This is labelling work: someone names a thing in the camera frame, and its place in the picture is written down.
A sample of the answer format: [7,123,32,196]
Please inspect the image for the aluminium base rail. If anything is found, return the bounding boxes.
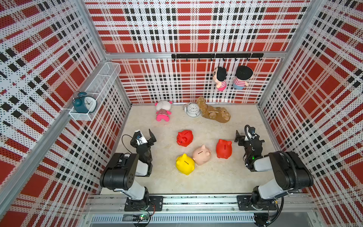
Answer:
[80,194,324,227]

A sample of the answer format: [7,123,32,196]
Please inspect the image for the hanging doll pink outfit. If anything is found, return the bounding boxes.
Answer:
[213,67,227,91]

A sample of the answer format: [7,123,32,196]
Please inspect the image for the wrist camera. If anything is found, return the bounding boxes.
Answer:
[246,125,256,139]
[133,131,147,146]

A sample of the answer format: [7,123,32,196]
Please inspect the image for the brown teddy bear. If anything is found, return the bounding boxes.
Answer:
[197,96,231,123]

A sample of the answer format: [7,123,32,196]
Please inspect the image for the left camera cable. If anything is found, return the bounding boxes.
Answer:
[121,134,135,155]

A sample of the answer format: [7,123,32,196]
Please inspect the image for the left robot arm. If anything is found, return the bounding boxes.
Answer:
[100,131,157,211]

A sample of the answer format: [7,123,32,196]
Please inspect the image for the white alarm clock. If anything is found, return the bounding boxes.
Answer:
[183,103,201,117]

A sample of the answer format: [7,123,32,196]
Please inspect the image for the white wire shelf basket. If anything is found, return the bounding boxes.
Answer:
[69,62,121,121]

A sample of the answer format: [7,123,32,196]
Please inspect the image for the black hook rail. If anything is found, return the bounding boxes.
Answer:
[171,53,264,60]

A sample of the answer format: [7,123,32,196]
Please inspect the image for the red piggy bank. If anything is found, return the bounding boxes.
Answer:
[176,130,193,147]
[216,139,233,159]

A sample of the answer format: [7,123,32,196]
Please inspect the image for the green circuit board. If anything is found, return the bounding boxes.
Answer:
[122,214,150,223]

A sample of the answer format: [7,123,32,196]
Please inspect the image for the pink white plush pig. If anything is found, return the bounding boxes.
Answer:
[155,100,173,122]

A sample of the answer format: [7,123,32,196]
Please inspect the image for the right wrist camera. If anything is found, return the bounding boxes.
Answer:
[246,125,256,139]

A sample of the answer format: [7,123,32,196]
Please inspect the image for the yellow piggy bank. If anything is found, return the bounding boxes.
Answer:
[176,154,195,176]

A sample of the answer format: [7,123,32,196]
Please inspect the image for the hanging doll blue pants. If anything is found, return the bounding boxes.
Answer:
[232,65,254,90]

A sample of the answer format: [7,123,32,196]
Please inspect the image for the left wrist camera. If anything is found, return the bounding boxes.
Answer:
[133,131,147,146]

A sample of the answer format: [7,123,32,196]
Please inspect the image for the pink piggy bank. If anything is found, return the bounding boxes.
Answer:
[192,144,211,166]

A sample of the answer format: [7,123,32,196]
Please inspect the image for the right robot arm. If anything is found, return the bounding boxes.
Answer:
[234,126,313,211]

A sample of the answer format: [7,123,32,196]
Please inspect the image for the teal alarm clock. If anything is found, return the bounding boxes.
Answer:
[72,91,97,114]

